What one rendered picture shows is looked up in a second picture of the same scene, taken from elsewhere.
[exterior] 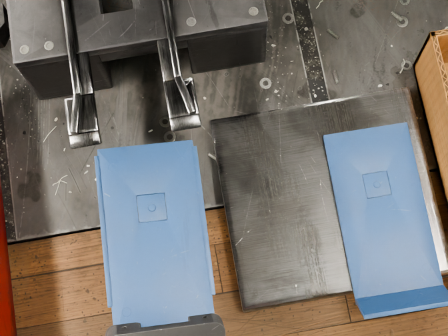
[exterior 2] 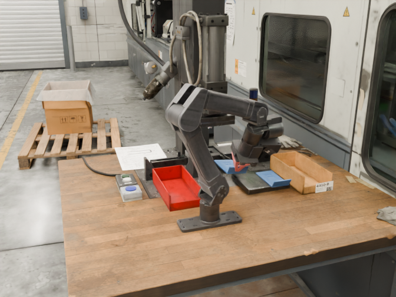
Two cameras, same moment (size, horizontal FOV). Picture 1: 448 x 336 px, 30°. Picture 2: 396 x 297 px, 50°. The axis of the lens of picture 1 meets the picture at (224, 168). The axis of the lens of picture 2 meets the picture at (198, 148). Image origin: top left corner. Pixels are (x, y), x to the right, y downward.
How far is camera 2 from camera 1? 133 cm
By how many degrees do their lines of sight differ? 56
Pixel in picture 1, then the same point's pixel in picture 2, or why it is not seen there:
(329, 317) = (267, 194)
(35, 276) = not seen: hidden behind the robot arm
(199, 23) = (227, 152)
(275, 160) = (247, 175)
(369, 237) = (270, 180)
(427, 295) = (285, 181)
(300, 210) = (254, 180)
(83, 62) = not seen: hidden behind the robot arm
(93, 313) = not seen: hidden behind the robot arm
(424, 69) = (271, 164)
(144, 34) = (217, 154)
